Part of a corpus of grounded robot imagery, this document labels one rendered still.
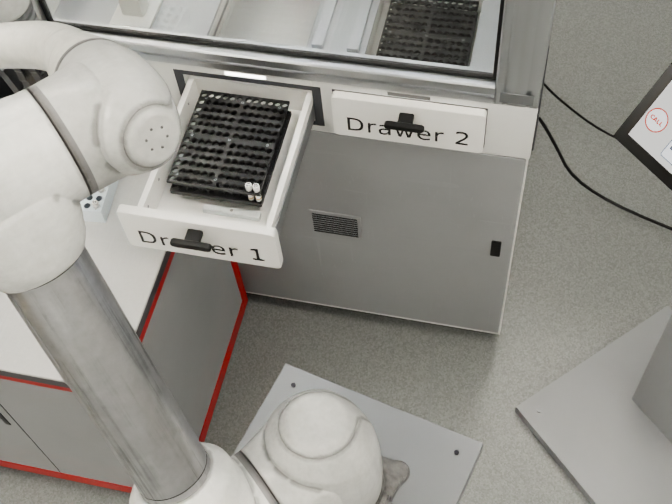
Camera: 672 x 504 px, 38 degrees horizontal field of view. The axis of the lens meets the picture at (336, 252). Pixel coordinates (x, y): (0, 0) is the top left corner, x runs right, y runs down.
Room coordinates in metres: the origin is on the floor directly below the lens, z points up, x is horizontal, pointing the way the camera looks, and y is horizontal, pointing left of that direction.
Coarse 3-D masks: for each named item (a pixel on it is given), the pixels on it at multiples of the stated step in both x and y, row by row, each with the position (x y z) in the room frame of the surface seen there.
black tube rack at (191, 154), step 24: (240, 96) 1.27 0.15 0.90; (192, 120) 1.23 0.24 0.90; (216, 120) 1.25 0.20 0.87; (240, 120) 1.21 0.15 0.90; (264, 120) 1.20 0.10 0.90; (288, 120) 1.22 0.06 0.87; (192, 144) 1.17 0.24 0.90; (216, 144) 1.18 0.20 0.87; (240, 144) 1.15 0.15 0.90; (264, 144) 1.15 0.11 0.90; (192, 168) 1.11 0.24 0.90; (216, 168) 1.13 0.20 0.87; (240, 168) 1.10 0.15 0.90; (264, 168) 1.11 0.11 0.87; (192, 192) 1.08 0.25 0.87; (216, 192) 1.07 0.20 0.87; (264, 192) 1.06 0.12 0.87
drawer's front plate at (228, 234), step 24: (120, 216) 1.01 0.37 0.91; (144, 216) 1.00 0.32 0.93; (168, 216) 0.99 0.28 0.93; (192, 216) 0.98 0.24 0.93; (144, 240) 1.00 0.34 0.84; (168, 240) 0.99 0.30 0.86; (216, 240) 0.96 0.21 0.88; (240, 240) 0.94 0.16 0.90; (264, 240) 0.93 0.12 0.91; (264, 264) 0.93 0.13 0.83
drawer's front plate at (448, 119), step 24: (336, 96) 1.22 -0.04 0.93; (360, 96) 1.21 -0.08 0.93; (336, 120) 1.21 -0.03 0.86; (384, 120) 1.18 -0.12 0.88; (432, 120) 1.16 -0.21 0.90; (456, 120) 1.14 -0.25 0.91; (480, 120) 1.13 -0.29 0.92; (432, 144) 1.15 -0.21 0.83; (456, 144) 1.14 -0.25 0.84; (480, 144) 1.13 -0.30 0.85
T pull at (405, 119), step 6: (402, 114) 1.17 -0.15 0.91; (408, 114) 1.17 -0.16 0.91; (402, 120) 1.15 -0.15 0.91; (408, 120) 1.15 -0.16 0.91; (384, 126) 1.15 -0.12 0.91; (390, 126) 1.14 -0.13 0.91; (396, 126) 1.14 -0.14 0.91; (402, 126) 1.14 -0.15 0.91; (408, 126) 1.14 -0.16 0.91; (414, 126) 1.13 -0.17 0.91; (420, 126) 1.13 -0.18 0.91; (414, 132) 1.13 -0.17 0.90; (420, 132) 1.13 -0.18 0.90
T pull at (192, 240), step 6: (186, 234) 0.96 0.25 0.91; (192, 234) 0.96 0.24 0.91; (198, 234) 0.96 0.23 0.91; (174, 240) 0.95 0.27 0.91; (180, 240) 0.95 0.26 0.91; (186, 240) 0.95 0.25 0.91; (192, 240) 0.94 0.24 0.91; (198, 240) 0.94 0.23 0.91; (174, 246) 0.94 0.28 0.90; (180, 246) 0.94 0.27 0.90; (186, 246) 0.94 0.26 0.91; (192, 246) 0.93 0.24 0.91; (198, 246) 0.93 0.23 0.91; (204, 246) 0.93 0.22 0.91; (210, 246) 0.93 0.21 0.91
